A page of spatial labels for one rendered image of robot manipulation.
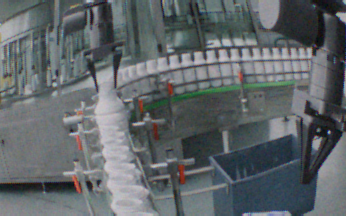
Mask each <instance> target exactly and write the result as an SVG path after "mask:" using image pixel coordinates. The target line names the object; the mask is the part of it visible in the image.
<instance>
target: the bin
mask: <svg viewBox="0 0 346 216"><path fill-rule="evenodd" d="M297 138H298V136H296V135H294V133H291V134H287V135H284V136H281V137H279V138H276V139H272V140H268V141H264V142H261V143H260V144H256V145H252V146H247V147H244V148H243V149H238V150H233V151H228V152H226V153H223V154H218V155H213V156H209V157H208V158H209V161H210V163H211V166H210V167H204V168H199V169H194V170H189V171H184V174H185V176H186V175H190V174H196V173H201V172H206V171H208V170H211V175H212V180H211V182H212V187H209V188H205V189H199V190H194V191H190V192H184V193H180V194H181V197H183V196H191V195H197V194H201V193H205V192H209V191H212V193H213V203H214V205H213V208H214V215H220V216H243V215H244V214H246V213H263V212H265V213H267V212H269V213H270V212H272V211H274V212H275V211H277V212H278V211H279V212H281V211H282V212H283V211H287V212H289V213H290V214H291V215H292V216H301V215H303V214H305V213H308V212H310V211H312V210H314V205H315V198H316V190H317V189H316V188H317V182H318V181H317V179H318V172H317V174H316V175H315V177H314V179H313V180H312V181H311V183H310V184H309V185H301V184H300V181H299V180H300V178H299V176H300V170H299V169H300V166H299V164H300V162H299V160H300V158H299V155H300V154H299V148H298V147H299V145H298V139H297ZM148 178H151V179H152V180H153V181H155V180H160V179H164V178H170V175H169V174H167V175H162V176H152V177H148ZM154 198H155V200H156V201H158V200H163V199H165V200H168V199H172V198H174V196H173V194H170V195H165V196H156V197H154Z"/></svg>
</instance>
